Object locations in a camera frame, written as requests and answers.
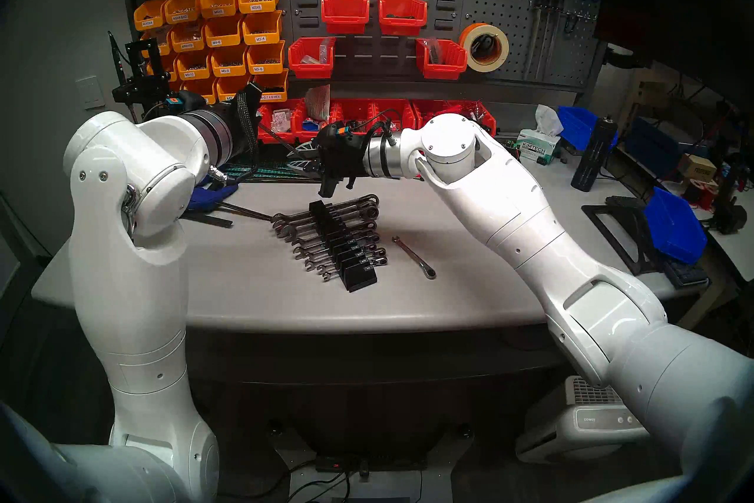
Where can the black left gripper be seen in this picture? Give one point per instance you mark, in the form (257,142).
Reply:
(238,127)

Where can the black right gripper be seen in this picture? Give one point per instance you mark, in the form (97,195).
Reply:
(341,160)

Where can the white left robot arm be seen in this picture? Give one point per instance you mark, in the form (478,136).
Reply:
(135,272)

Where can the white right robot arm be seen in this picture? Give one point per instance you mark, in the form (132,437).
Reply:
(518,225)

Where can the black wrench holder case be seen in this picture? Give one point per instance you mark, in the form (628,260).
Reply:
(356,275)

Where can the red stacking parts bin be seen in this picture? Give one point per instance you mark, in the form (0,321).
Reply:
(300,116)
(277,135)
(394,110)
(430,106)
(482,111)
(351,110)

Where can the green cutting mat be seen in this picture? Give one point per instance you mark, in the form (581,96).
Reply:
(271,173)

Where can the clear bag of screws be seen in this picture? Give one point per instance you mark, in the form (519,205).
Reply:
(280,121)

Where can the yellow bin labelled M2.5-5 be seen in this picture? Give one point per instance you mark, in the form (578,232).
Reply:
(227,85)

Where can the yellow bin labelled HEX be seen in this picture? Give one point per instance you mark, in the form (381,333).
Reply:
(272,86)

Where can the yellow bin labelled M2.5-6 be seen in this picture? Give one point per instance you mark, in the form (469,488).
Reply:
(200,86)

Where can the bagged user manual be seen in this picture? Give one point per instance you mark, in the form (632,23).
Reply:
(318,102)

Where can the yellow bin labelled M3-8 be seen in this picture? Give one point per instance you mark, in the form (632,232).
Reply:
(228,61)

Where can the largest chrome ratchet wrench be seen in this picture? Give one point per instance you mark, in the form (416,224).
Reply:
(368,203)

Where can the yellow bin labelled M3-6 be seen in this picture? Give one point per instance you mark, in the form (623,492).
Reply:
(265,58)

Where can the large blue trigger clamp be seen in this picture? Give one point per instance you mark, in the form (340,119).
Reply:
(206,195)

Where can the yellow bin labelled M3-12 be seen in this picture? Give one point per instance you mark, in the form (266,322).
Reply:
(193,66)

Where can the large chrome ratchet wrench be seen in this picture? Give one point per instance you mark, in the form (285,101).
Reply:
(369,211)
(365,219)

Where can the black steel clamp bar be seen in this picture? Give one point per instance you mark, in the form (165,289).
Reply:
(209,219)
(247,211)

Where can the medium chrome ratchet wrench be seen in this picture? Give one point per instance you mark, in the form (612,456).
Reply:
(365,228)
(365,245)
(369,238)

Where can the yellow bin labelled M4-6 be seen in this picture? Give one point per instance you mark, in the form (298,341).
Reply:
(222,32)

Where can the yellow bin labelled M3-4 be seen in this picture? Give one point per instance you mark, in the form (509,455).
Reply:
(262,28)

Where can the yellow bin labelled M4X4X6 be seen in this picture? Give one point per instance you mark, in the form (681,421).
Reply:
(187,38)

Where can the black soldering tool stand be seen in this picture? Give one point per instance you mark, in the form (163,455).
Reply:
(141,89)

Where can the clear plastic parts bag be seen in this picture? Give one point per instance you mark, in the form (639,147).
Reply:
(321,51)
(433,48)

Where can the small chrome ratchet wrench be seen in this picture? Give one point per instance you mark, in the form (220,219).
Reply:
(380,258)
(377,253)
(381,263)

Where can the small loose chrome wrench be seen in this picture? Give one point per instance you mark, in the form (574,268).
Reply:
(412,256)

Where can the black soldering pen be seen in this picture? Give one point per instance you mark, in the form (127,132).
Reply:
(115,57)

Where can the cream masking tape roll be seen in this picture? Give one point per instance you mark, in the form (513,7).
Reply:
(468,33)

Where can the Kimtech tissue box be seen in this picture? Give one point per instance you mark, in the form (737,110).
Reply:
(537,146)

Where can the blue plastic bin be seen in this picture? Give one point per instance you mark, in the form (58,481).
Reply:
(674,225)
(580,121)

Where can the black power strip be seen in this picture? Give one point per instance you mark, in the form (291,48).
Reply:
(371,462)

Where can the black angled stand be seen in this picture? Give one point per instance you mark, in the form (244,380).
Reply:
(618,233)

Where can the dark blue crate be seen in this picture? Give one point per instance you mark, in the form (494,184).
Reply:
(654,142)

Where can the white air purifier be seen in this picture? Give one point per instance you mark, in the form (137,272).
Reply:
(583,425)

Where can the small cardboard box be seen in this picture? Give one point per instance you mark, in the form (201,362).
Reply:
(698,166)

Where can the red wall-hung parts bin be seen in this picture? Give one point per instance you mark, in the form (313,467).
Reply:
(402,15)
(311,66)
(445,66)
(344,15)

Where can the white wall switch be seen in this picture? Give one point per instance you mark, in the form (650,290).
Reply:
(90,92)

